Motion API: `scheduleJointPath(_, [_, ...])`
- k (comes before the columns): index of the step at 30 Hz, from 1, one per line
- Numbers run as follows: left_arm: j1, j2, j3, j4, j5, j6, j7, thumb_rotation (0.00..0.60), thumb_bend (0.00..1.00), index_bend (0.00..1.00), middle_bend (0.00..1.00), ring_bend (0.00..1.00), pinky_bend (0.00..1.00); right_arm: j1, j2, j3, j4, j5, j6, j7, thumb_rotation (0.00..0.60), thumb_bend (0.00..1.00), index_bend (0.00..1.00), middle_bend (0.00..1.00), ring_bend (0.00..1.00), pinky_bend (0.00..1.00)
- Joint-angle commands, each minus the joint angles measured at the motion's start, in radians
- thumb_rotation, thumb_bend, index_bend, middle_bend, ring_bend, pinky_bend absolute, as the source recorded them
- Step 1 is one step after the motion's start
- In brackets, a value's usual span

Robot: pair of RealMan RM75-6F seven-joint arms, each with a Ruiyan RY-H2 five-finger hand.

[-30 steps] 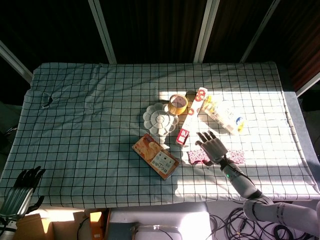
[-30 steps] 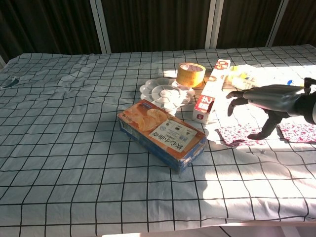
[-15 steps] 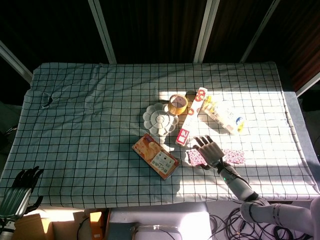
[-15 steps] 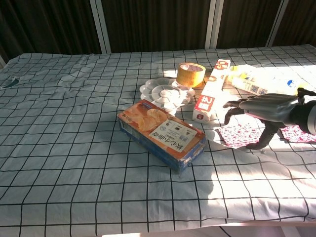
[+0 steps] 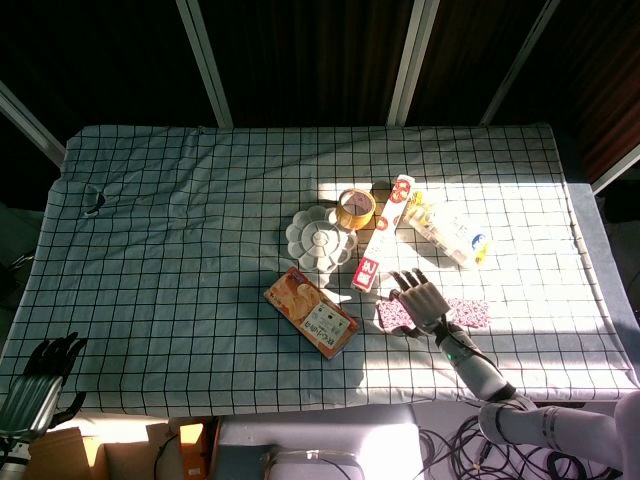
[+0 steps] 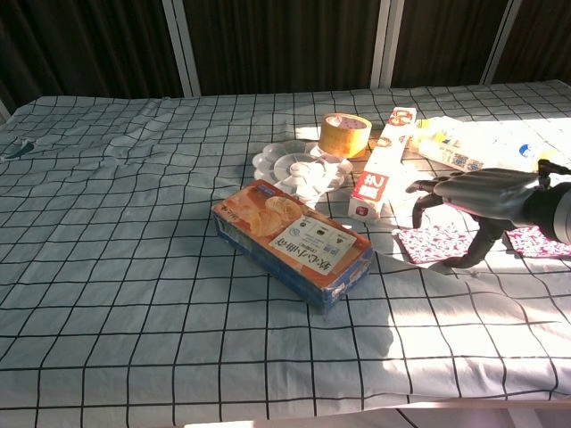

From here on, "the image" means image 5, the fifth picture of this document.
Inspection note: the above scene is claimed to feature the clear white yellow plastic package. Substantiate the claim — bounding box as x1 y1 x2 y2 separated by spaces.
403 188 495 270

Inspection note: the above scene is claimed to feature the white flower-shaped paint palette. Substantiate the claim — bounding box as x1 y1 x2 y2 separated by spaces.
284 207 359 274

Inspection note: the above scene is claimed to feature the yellow packing tape roll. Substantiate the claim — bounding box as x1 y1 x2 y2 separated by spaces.
334 188 377 232

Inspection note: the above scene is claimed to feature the white window frame post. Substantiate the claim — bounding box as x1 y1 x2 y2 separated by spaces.
174 0 235 130
0 80 67 167
386 0 440 127
591 143 640 196
478 0 562 127

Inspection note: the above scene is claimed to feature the brown cardboard box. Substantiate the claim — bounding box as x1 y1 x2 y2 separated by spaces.
27 417 221 480

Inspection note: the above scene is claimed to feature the dark brown curtain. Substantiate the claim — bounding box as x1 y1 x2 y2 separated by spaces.
0 0 640 211

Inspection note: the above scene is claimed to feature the pink patterned pouch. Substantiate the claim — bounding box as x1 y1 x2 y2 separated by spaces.
375 297 490 335

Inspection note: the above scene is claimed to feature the long white red wrap box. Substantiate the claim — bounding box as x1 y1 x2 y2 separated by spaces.
349 173 416 295

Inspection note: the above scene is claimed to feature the black cable bundle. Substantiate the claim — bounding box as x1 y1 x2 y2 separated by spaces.
414 414 624 480

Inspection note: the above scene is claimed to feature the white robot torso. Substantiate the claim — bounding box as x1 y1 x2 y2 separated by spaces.
218 403 422 480

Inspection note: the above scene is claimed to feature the grey black left robot hand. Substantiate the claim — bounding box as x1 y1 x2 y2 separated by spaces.
0 331 89 442

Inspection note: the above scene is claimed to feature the grey black right robot hand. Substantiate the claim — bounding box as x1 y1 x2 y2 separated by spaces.
387 267 450 338

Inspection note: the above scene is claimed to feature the orange blue cracker box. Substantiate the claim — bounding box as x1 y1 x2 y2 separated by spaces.
263 266 360 360

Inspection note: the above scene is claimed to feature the white black checked tablecloth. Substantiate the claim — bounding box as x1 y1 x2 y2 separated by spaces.
0 122 640 419

